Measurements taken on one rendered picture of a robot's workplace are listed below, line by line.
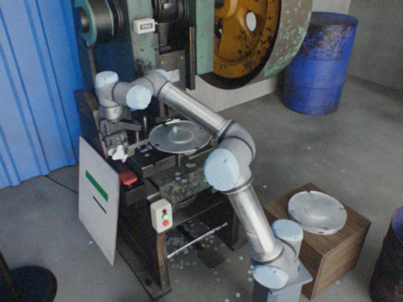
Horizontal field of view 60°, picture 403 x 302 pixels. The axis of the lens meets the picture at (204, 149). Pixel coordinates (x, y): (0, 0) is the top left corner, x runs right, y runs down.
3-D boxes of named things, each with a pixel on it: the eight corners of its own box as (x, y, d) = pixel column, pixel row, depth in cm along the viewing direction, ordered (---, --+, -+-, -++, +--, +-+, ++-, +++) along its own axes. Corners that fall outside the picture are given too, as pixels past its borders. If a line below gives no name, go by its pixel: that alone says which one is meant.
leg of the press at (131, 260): (172, 290, 184) (161, 147, 134) (153, 302, 178) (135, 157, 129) (101, 198, 245) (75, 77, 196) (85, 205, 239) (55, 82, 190)
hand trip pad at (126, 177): (140, 191, 145) (138, 177, 141) (126, 197, 142) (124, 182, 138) (131, 183, 150) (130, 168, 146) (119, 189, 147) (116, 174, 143)
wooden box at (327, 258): (356, 266, 196) (371, 221, 177) (310, 301, 178) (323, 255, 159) (301, 224, 224) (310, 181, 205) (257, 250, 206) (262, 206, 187)
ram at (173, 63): (192, 111, 162) (191, 48, 146) (165, 120, 155) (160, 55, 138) (172, 99, 174) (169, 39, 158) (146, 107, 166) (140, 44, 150)
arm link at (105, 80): (108, 80, 112) (88, 75, 115) (113, 111, 118) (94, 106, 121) (124, 72, 118) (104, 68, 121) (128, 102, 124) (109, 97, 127)
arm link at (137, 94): (157, 80, 117) (131, 74, 121) (136, 92, 109) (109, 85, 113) (158, 101, 121) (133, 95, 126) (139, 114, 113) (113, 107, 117)
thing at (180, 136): (187, 116, 181) (187, 115, 181) (223, 139, 162) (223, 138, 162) (138, 133, 167) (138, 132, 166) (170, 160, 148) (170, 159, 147)
